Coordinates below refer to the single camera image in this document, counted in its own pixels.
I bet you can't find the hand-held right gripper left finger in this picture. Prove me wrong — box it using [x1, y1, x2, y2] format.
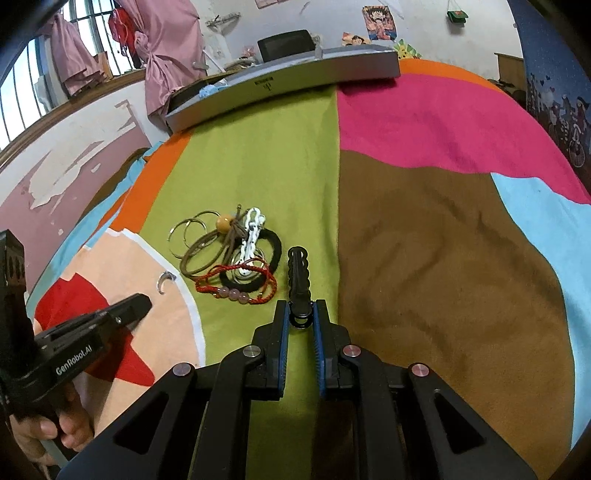
[55, 299, 291, 480]

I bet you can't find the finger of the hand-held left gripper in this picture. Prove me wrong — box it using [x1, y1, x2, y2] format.
[108, 293, 153, 330]

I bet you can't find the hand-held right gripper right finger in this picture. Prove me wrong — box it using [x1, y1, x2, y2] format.
[311, 299, 541, 480]

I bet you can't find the black hair clip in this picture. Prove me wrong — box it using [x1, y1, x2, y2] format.
[286, 246, 315, 329]

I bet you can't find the red cord pink bead bracelet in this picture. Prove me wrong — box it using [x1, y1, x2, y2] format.
[195, 263, 278, 306]

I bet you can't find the thin metal bangle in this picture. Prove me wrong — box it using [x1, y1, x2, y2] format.
[183, 216, 211, 248]
[167, 220, 200, 258]
[194, 210, 225, 241]

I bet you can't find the black hair tie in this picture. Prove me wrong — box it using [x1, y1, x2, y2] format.
[218, 228, 283, 294]

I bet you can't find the white chain bracelet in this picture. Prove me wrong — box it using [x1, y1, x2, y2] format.
[238, 208, 269, 268]

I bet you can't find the brown cord wooden bead bracelet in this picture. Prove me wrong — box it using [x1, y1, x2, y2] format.
[179, 204, 252, 278]

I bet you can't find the grey cardboard tray box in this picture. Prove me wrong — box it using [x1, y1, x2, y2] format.
[165, 45, 401, 134]

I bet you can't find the person's left hand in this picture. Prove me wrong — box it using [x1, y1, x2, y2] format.
[9, 392, 96, 467]

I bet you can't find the colourful printed blanket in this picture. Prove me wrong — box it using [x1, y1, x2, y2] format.
[25, 58, 591, 480]

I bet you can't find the barred window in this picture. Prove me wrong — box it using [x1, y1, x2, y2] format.
[0, 0, 139, 148]

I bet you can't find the large tied pink curtain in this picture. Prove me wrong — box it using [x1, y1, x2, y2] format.
[122, 0, 208, 116]

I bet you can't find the small pink curtain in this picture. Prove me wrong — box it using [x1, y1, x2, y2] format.
[48, 14, 105, 95]

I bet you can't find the red hanging decoration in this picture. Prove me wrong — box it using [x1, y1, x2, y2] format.
[108, 7, 139, 70]

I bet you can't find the black office chair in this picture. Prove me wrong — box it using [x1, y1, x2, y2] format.
[257, 29, 315, 63]

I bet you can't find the yellow bear poster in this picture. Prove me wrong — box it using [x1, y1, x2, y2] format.
[393, 39, 422, 60]

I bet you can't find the anime character poster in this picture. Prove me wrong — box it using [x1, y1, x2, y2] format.
[363, 6, 399, 42]

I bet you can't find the wooden cabinet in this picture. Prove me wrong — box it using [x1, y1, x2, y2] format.
[494, 52, 527, 95]

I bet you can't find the blue printed wardrobe cloth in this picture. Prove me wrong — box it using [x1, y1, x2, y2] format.
[508, 0, 591, 181]

